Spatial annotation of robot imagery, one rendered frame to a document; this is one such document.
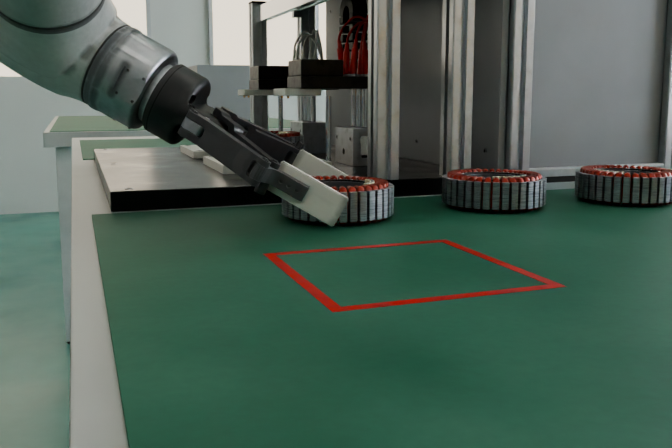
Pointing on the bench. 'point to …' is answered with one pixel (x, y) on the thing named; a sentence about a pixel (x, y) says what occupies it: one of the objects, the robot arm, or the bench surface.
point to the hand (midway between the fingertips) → (336, 196)
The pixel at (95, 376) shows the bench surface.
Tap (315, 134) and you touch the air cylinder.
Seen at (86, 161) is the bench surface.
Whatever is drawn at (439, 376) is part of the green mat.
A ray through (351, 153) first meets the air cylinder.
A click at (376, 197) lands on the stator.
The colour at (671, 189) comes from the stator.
